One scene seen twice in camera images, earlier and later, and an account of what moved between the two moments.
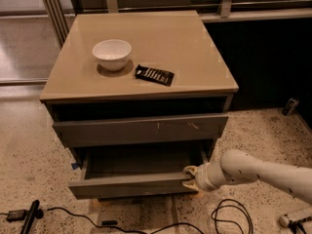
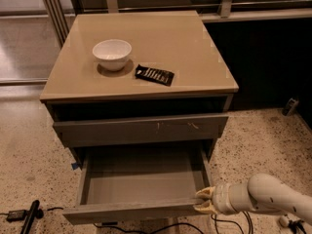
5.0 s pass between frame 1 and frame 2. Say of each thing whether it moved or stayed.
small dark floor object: stayed
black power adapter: stayed
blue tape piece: stayed
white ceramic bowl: stayed
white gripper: moved
